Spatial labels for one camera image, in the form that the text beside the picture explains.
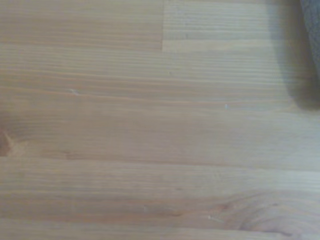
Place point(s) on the gray towel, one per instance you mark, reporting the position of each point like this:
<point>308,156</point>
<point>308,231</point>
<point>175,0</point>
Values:
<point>312,27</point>

